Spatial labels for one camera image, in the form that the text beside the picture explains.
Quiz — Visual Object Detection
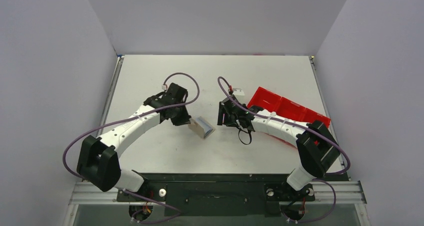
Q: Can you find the black looped cable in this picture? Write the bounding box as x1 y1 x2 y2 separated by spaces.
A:
236 125 253 145

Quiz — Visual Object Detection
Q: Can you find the aluminium frame rail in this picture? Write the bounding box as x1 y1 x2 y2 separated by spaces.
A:
75 55 366 225

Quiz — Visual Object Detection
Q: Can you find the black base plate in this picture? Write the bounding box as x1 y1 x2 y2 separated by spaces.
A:
116 173 320 217

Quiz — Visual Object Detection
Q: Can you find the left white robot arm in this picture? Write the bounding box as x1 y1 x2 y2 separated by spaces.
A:
76 83 191 201

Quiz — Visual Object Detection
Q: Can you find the beige leather card holder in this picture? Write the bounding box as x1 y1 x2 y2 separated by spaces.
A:
188 117 215 139

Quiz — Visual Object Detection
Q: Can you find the red plastic bin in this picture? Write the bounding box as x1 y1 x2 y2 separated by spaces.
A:
247 87 331 148

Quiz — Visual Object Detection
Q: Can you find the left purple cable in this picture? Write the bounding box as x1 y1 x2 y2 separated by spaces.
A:
62 72 201 179

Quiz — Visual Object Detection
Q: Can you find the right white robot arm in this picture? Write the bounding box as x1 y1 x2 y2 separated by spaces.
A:
217 96 340 199

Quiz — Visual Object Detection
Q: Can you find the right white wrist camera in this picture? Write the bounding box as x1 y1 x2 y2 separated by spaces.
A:
232 88 245 97

